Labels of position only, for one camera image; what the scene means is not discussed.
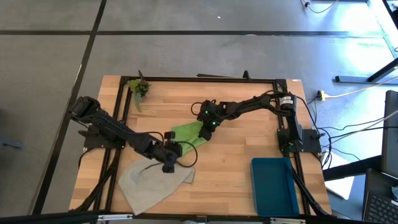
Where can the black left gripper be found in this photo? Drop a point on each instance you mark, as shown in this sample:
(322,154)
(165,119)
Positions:
(164,152)

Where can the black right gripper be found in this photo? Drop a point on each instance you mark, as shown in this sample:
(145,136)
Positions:
(211,117)

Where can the green microfiber towel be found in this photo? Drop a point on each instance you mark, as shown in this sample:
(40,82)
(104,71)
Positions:
(191,135)

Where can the grey waffle microfiber towel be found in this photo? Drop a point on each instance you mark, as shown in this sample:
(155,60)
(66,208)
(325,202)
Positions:
(149,186)

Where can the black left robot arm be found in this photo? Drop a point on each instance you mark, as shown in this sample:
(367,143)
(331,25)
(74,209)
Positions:
(105,123)

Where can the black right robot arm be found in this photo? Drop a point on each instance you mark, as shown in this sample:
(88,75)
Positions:
(248,104)

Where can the teal plastic basket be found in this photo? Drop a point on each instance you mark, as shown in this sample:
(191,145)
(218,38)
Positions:
(272,186)

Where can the trailing pale green plant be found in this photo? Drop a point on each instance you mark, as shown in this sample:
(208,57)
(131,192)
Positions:
(137,102)

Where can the spiky green potted plant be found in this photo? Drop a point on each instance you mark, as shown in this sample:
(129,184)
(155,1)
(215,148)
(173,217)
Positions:
(140,87)

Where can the yellow power plug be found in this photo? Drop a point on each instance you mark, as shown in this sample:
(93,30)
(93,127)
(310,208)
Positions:
(321,95)

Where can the black rig crossbar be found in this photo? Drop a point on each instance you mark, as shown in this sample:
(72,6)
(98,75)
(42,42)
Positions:
(62,216)

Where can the white board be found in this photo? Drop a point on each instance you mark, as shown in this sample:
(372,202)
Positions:
(340,186)

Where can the grey desk foot bar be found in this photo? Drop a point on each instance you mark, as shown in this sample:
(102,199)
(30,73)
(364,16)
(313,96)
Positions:
(351,79)

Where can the black desk crossbar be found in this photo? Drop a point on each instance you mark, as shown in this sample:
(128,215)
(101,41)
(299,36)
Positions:
(351,168)

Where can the black desk leg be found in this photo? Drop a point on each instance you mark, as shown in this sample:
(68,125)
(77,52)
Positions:
(384,70)

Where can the black monitor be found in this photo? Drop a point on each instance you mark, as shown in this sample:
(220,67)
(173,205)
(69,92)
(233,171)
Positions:
(391,133)

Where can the black laptop keyboard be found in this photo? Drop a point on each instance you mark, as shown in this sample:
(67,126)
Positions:
(381,202)

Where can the black metal table frame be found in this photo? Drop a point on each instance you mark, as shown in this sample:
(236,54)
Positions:
(202,79)

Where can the black frame clamp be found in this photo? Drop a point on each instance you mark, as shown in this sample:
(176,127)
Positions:
(246,74)
(140,74)

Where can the silver metal bracket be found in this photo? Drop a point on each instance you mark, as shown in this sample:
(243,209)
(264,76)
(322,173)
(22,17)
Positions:
(287,221)
(113,217)

